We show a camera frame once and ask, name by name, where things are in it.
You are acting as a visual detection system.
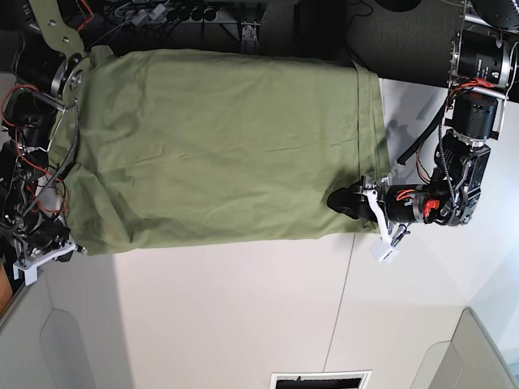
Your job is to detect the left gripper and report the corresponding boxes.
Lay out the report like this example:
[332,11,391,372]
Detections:
[326,176,426,246]

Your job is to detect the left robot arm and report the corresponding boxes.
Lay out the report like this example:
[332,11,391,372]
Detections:
[327,1,518,247]

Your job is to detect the green t-shirt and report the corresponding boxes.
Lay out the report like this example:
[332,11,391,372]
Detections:
[50,46,391,255]

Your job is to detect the white framed floor vent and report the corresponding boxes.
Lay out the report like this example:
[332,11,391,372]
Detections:
[269,370,372,389]

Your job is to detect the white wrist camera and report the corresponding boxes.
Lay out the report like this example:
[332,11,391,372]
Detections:
[12,261,39,286]
[370,239,400,264]

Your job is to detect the white power strip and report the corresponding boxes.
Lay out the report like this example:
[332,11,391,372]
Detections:
[114,2,169,27]

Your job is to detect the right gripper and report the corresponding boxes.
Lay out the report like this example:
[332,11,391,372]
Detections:
[7,220,87,267]

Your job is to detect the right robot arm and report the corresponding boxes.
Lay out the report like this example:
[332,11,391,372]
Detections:
[1,1,93,273]

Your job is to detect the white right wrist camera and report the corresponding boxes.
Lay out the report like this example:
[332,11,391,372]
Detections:
[12,261,39,286]

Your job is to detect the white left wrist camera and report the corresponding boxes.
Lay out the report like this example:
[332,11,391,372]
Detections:
[370,239,400,264]

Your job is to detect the metal table leg bracket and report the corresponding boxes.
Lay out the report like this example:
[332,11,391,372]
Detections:
[238,23,260,55]

